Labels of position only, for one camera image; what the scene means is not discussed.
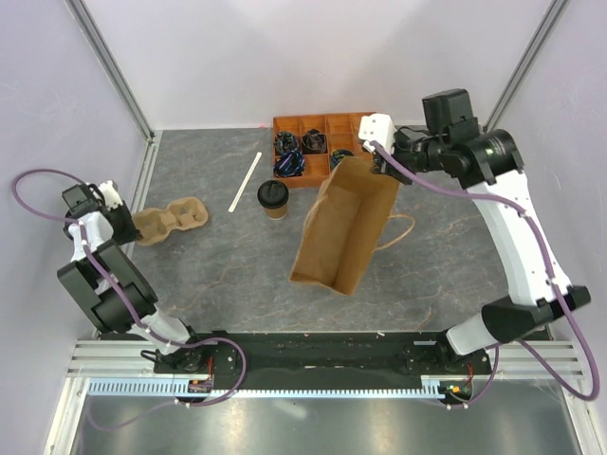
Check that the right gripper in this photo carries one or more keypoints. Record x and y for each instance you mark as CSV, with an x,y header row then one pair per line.
x,y
381,166

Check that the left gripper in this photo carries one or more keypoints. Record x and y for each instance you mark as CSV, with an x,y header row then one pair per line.
x,y
131,233

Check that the cardboard cup carrier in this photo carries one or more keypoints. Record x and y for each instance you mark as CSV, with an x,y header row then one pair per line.
x,y
155,225

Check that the brown paper bag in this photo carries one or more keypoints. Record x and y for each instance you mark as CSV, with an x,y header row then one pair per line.
x,y
350,220

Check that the black cup lid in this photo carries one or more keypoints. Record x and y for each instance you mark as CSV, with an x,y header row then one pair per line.
x,y
272,194

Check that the brown paper coffee cup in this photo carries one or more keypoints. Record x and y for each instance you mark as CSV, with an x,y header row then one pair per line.
x,y
276,213

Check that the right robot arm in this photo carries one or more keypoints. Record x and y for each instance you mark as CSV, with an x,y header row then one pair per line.
x,y
490,172

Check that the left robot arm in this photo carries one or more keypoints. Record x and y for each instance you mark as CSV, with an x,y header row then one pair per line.
x,y
101,278

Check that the green yellow rolled tie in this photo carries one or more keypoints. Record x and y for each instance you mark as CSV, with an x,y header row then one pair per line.
x,y
337,156

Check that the black brown rolled tie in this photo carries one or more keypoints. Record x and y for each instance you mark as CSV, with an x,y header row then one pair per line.
x,y
314,142

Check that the orange compartment tray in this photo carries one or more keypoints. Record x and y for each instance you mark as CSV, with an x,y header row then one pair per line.
x,y
341,132

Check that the blue striped rolled tie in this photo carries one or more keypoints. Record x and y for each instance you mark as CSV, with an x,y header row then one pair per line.
x,y
290,164

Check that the dark patterned rolled tie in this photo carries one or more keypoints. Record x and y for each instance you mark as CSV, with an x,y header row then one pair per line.
x,y
285,142

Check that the white wrapped straw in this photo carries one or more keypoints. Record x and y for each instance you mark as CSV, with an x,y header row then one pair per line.
x,y
244,182

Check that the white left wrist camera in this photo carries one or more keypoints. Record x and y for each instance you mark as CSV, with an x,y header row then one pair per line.
x,y
111,196

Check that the slotted cable duct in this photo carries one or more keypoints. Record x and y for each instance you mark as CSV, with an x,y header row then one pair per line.
x,y
185,388

